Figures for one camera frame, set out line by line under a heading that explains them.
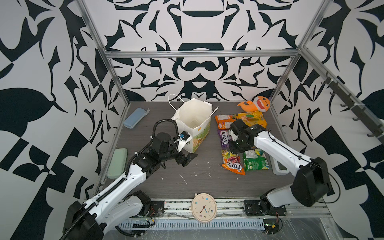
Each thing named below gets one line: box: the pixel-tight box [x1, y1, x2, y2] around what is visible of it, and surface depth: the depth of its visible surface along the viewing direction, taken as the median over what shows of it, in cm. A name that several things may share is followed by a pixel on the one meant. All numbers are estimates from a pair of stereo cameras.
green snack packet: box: [243, 148, 271, 172], surface depth 89 cm
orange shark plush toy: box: [237, 96, 270, 113], surface depth 113 cm
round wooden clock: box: [191, 192, 217, 223], surface depth 74 cm
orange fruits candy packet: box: [221, 149, 246, 176], surface depth 87 cm
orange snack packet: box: [215, 114, 237, 130], surface depth 110 cm
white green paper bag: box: [171, 98, 213, 153], surface depth 86 cm
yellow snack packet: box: [236, 110, 268, 129], surface depth 107 cm
